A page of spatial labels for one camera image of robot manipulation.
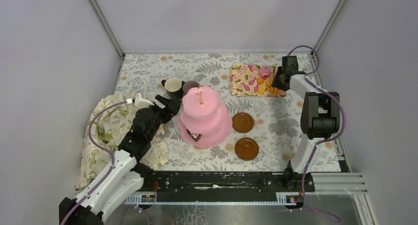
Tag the brown wooden saucer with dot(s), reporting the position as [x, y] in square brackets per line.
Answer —
[242, 122]
[246, 149]

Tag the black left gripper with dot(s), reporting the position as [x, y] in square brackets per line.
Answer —
[163, 109]

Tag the rectangular yellow biscuit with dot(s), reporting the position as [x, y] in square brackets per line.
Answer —
[262, 88]

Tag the orange fish shaped cookie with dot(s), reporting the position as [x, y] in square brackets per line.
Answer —
[274, 91]

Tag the black mug white inside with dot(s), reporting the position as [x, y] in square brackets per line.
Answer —
[173, 87]

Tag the chocolate cake slice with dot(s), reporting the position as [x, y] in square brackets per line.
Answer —
[194, 136]

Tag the floral yellow tray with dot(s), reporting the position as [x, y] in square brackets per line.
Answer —
[243, 80]

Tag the floral grey tablecloth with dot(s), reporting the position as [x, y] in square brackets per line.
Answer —
[276, 119]

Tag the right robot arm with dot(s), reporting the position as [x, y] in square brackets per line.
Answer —
[320, 117]

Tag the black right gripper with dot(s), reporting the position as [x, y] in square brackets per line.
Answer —
[275, 83]

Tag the brown wooden saucer near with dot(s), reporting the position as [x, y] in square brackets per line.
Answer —
[246, 149]

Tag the brown wooden saucer far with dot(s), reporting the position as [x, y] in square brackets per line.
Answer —
[242, 122]

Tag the cream green patterned cloth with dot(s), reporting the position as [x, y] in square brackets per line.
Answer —
[108, 130]

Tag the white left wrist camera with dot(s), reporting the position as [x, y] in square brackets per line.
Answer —
[140, 102]

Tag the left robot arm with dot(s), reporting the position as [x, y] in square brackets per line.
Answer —
[124, 174]

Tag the dark purple cup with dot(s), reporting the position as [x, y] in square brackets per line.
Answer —
[189, 85]

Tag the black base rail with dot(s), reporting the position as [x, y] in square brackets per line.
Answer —
[222, 186]

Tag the pink three-tier cake stand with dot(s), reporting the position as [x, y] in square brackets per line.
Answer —
[204, 112]

